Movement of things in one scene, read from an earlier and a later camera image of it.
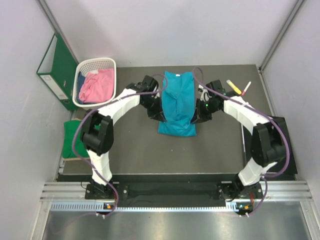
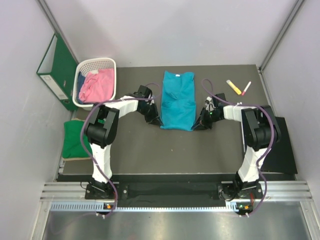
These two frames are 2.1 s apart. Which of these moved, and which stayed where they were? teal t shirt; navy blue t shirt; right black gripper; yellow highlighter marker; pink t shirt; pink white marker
Moved: right black gripper; teal t shirt
Stayed: pink white marker; yellow highlighter marker; navy blue t shirt; pink t shirt
